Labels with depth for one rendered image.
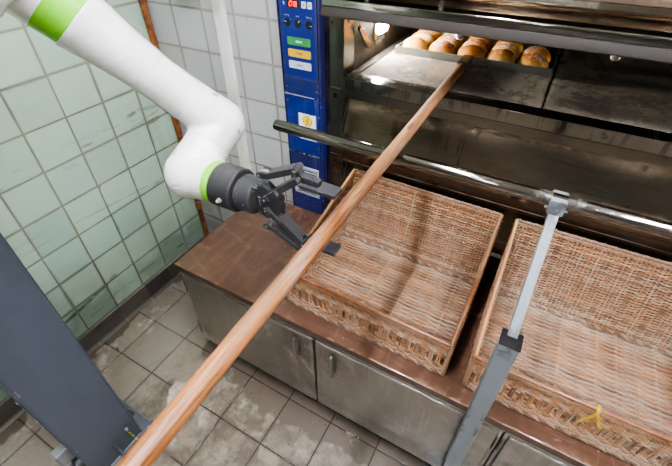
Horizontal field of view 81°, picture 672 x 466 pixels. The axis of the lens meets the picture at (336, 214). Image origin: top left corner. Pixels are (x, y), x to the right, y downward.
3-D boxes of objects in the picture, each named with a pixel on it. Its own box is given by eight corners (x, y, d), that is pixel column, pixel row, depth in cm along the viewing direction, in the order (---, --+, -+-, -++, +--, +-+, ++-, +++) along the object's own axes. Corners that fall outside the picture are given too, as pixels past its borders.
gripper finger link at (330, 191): (307, 180, 72) (307, 176, 71) (342, 191, 69) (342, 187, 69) (299, 188, 70) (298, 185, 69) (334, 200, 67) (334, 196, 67)
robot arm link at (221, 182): (208, 215, 81) (198, 178, 76) (244, 186, 89) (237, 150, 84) (231, 224, 79) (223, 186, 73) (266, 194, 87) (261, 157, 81)
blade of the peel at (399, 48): (549, 77, 132) (552, 69, 130) (394, 53, 152) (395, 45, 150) (559, 47, 156) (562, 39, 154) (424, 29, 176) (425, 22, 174)
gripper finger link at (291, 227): (264, 207, 77) (261, 209, 78) (303, 249, 78) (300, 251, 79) (276, 196, 79) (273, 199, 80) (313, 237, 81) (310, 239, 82)
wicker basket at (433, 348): (351, 221, 167) (352, 165, 150) (486, 271, 145) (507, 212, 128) (283, 301, 134) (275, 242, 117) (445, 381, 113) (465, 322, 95)
